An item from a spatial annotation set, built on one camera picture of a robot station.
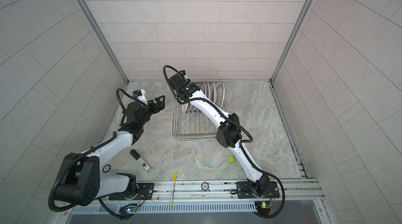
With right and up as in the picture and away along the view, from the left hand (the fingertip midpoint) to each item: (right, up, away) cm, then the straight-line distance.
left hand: (163, 95), depth 83 cm
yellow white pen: (+8, -40, -10) cm, 42 cm away
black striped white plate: (+31, +1, +10) cm, 32 cm away
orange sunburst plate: (+14, -7, +5) cm, 17 cm away
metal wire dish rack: (+16, -19, +8) cm, 26 cm away
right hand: (+11, +3, +8) cm, 14 cm away
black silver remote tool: (-9, -32, -6) cm, 34 cm away
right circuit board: (+49, -48, -15) cm, 71 cm away
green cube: (+36, -33, -4) cm, 48 cm away
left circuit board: (-8, -48, -18) cm, 52 cm away
